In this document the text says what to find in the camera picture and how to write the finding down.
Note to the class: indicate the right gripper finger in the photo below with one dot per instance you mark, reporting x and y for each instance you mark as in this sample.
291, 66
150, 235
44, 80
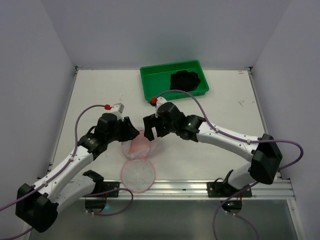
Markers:
161, 130
149, 123

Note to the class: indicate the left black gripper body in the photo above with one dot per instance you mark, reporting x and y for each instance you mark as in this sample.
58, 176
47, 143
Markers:
125, 128

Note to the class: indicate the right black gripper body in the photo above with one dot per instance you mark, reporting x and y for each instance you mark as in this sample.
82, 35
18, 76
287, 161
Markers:
157, 124

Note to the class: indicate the pink bra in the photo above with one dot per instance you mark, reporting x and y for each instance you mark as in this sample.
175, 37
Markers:
140, 145

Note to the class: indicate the black bra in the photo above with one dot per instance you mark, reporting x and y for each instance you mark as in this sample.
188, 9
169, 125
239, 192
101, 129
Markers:
184, 80

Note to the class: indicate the white pink mesh laundry bag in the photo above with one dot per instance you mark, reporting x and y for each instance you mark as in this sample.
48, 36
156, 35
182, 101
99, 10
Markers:
138, 173

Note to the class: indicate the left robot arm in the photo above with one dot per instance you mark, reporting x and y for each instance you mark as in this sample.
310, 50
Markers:
39, 204

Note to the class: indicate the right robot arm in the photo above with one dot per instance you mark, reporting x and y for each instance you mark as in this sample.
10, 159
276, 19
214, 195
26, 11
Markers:
262, 153

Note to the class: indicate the green plastic tray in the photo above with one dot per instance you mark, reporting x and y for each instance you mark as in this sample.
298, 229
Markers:
155, 79

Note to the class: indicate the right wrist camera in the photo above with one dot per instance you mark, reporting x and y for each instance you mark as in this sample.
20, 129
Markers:
157, 102

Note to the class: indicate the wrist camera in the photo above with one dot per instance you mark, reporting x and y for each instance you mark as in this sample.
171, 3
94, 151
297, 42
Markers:
117, 110
157, 102

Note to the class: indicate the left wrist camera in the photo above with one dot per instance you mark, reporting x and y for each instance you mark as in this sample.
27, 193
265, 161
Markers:
117, 110

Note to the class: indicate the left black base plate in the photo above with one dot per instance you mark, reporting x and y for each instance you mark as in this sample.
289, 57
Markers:
105, 188

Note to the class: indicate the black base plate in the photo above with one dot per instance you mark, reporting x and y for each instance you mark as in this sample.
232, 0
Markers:
231, 185
105, 188

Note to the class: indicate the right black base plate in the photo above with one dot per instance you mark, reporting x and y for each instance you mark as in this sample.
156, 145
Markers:
231, 185

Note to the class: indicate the aluminium mounting rail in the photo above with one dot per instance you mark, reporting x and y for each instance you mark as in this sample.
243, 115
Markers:
172, 190

